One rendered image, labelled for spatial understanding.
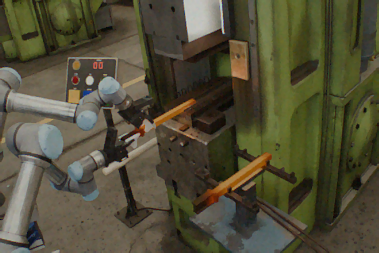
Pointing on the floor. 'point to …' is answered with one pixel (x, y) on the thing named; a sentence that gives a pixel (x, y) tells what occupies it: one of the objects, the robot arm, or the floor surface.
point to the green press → (50, 26)
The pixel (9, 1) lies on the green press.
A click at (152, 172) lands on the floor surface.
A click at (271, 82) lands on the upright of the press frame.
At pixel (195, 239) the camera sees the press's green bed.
